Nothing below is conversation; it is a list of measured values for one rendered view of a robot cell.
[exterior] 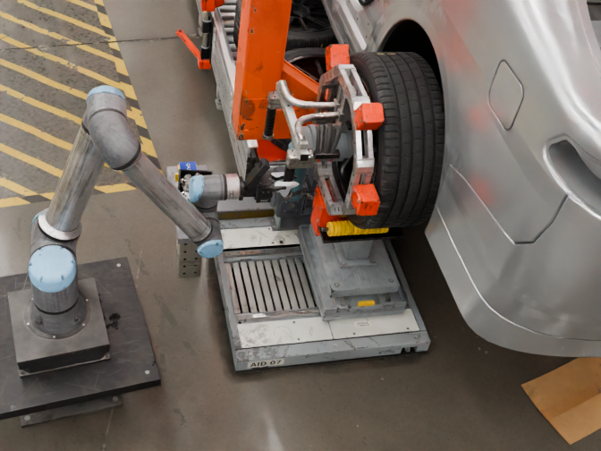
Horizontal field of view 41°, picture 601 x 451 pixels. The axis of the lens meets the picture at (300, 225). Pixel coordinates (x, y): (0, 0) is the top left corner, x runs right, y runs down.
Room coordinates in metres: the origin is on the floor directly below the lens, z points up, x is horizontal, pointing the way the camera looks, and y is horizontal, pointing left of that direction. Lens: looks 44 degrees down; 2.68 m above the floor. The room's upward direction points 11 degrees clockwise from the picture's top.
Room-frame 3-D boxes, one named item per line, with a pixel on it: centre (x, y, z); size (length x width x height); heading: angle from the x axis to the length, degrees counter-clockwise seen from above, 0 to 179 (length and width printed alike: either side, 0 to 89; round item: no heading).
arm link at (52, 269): (1.70, 0.78, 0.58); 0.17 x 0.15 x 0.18; 20
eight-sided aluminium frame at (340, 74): (2.37, -0.09, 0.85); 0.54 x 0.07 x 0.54; 20
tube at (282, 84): (2.42, 0.06, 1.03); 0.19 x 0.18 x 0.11; 110
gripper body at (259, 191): (2.09, 0.18, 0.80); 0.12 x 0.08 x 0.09; 110
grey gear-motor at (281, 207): (2.68, -0.04, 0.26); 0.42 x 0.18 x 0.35; 110
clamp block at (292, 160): (2.14, 0.04, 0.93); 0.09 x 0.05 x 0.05; 110
